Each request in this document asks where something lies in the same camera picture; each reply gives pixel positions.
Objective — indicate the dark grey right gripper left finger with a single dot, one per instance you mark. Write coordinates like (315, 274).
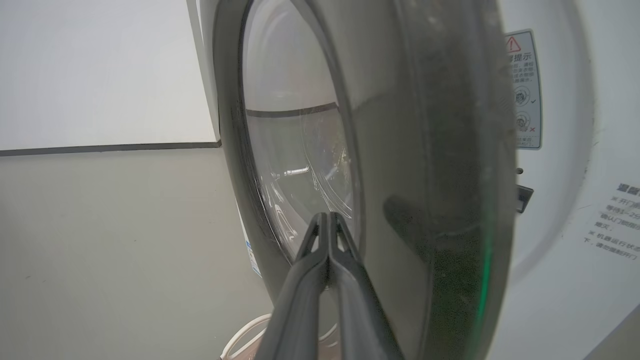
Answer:
(295, 310)

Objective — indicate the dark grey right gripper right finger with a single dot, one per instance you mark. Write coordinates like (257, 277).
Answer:
(362, 310)

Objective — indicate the black round washer door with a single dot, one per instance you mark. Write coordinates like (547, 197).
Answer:
(400, 150)

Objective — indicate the cream perforated laundry basket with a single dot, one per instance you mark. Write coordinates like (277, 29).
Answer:
(252, 353)

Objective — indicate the white front-load washing machine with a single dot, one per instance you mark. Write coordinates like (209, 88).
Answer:
(575, 275)

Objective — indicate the blue energy label sticker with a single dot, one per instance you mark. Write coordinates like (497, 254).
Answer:
(252, 260)

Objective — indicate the warning sticker with red triangle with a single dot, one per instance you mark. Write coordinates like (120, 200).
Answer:
(525, 90)

